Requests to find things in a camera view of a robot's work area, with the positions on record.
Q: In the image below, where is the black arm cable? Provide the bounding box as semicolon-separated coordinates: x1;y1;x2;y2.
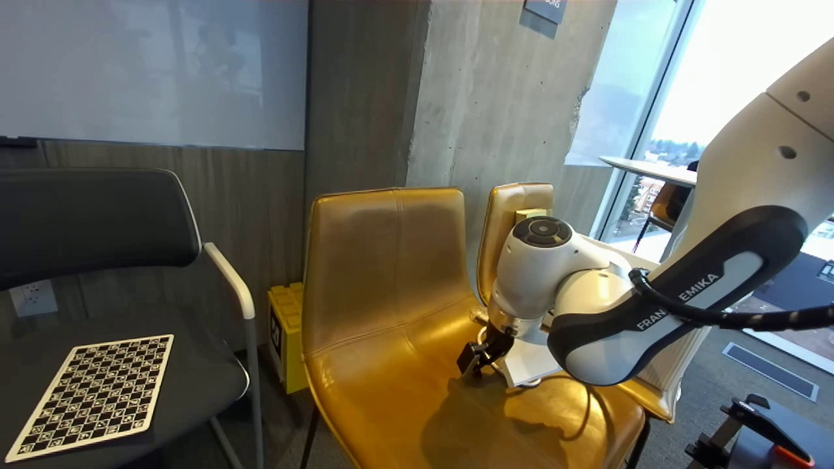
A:
629;266;834;335

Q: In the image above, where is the frosted window panel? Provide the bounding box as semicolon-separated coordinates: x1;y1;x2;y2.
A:
565;0;690;169

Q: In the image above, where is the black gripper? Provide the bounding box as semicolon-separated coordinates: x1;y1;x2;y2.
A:
456;322;518;384

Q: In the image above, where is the white plastic basket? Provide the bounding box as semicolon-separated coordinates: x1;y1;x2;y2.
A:
596;245;710;417

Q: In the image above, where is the white round table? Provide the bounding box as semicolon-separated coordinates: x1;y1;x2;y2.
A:
600;154;705;190

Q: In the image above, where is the white perforated mat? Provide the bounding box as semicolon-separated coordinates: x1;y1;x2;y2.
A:
2;332;178;466

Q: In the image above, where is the grey wall sign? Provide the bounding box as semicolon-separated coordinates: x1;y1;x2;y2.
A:
521;0;569;27

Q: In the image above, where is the white wall outlet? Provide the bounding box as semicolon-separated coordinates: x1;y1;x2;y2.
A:
7;279;60;322

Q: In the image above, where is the yellow box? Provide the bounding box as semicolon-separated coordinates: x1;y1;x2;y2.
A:
265;281;310;400

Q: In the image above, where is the floor vent grille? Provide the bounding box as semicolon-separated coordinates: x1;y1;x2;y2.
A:
723;339;822;404

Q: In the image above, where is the tan chair with black jacket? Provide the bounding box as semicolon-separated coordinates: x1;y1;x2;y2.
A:
632;160;701;257

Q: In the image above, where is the gold chair with wide backrest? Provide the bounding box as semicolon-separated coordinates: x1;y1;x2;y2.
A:
301;188;650;469

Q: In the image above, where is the white wall whiteboard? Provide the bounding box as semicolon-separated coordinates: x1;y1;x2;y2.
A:
0;0;310;154

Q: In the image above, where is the black chair with white frame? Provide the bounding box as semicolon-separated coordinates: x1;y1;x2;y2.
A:
0;167;269;469

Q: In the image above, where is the gold chair with narrow backrest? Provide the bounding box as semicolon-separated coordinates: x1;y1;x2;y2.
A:
478;180;684;427

